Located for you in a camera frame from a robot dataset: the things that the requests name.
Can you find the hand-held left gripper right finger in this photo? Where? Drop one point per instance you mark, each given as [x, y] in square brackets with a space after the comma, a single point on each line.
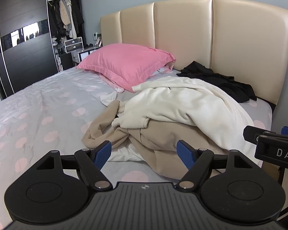
[186, 154]

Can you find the beige garment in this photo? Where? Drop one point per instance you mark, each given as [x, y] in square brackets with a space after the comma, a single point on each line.
[158, 136]

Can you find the picture frame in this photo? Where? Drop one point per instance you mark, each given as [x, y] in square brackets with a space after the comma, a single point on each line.
[99, 42]

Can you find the pink pillow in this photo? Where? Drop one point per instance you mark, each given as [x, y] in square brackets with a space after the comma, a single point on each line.
[124, 62]

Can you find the hanging clothes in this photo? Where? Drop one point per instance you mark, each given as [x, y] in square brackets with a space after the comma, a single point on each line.
[67, 16]

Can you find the white nightstand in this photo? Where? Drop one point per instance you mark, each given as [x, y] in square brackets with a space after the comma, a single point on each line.
[84, 54]

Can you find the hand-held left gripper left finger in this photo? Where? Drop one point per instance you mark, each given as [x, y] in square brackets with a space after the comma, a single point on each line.
[102, 154]

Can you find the cream padded headboard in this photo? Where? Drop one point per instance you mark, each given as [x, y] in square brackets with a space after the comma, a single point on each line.
[182, 28]

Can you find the white printed pillow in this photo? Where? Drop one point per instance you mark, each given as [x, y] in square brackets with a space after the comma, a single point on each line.
[163, 70]

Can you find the black storage box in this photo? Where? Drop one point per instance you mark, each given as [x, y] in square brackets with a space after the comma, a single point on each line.
[73, 45]

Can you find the black garment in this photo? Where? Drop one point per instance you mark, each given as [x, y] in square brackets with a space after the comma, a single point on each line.
[218, 79]

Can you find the cream knit sweater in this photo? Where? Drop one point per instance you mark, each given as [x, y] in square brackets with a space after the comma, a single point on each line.
[182, 100]

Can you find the black sliding wardrobe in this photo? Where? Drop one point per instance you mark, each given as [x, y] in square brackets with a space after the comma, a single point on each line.
[21, 52]

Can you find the bed with polka dot sheet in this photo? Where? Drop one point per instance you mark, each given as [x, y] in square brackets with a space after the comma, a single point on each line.
[38, 112]

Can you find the open closet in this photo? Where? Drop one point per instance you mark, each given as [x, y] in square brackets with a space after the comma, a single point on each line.
[79, 9]

